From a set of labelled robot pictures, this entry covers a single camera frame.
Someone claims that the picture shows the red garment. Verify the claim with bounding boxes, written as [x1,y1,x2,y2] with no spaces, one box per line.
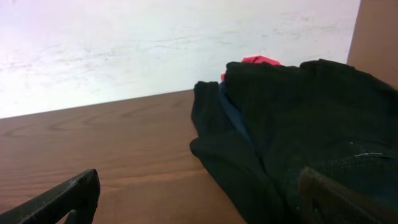
[221,55,282,82]

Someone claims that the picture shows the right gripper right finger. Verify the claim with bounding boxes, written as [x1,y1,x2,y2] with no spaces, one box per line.
[298,167,397,224]

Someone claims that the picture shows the navy blue garment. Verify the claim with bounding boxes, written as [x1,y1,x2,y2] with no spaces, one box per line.
[219,82,253,147]

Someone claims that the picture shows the black garment under pile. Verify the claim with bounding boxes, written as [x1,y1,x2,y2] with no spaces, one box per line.
[190,82,287,223]

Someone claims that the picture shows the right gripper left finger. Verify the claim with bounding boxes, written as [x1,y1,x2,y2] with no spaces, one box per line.
[1,169,100,224]

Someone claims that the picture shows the black shorts with white waistband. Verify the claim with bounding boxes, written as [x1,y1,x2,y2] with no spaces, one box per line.
[225,60,397,214]

